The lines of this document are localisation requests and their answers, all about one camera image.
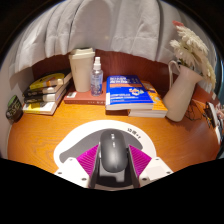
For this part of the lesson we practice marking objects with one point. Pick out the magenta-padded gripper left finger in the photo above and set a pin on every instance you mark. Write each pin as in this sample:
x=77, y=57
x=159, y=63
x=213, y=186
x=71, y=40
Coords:
x=73, y=170

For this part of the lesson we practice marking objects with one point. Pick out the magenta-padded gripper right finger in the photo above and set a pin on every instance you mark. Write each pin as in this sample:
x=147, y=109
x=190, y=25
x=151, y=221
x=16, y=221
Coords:
x=153, y=170

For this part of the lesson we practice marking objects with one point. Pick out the black computer mouse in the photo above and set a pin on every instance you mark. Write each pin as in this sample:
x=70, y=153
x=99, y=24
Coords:
x=113, y=151

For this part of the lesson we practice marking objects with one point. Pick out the white and grey mouse pad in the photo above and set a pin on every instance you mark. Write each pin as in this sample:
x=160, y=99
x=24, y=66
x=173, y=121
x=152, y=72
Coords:
x=83, y=140

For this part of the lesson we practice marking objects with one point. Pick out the orange book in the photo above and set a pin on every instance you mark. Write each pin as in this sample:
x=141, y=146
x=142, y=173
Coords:
x=156, y=106

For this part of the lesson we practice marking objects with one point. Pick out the white and yellow book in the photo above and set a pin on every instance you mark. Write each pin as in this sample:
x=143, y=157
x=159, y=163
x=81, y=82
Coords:
x=38, y=107

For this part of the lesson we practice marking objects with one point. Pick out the brown book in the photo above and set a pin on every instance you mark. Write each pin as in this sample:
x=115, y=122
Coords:
x=80, y=98

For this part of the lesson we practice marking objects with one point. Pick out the white ceramic jug vase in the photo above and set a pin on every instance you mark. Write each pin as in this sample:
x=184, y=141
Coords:
x=181, y=96

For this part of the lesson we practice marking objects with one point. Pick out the white tablet on stand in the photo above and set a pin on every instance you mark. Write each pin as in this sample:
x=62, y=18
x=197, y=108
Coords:
x=213, y=115

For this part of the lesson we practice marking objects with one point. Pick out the blue book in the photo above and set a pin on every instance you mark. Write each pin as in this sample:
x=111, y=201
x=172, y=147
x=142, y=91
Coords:
x=128, y=91

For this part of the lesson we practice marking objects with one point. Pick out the clear spray bottle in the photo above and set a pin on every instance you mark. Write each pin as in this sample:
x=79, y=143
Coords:
x=96, y=81

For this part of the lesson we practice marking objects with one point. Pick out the yellow and black book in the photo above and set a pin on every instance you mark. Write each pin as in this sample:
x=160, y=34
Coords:
x=48, y=81

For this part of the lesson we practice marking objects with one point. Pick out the white lidded tumbler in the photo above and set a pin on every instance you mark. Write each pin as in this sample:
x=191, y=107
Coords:
x=81, y=71

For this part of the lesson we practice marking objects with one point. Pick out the white flower bouquet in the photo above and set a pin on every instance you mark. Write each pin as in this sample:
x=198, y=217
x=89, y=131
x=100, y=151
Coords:
x=193, y=50

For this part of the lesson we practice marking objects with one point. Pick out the white curtain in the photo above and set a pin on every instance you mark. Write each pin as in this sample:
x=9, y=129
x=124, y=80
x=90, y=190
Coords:
x=116, y=26

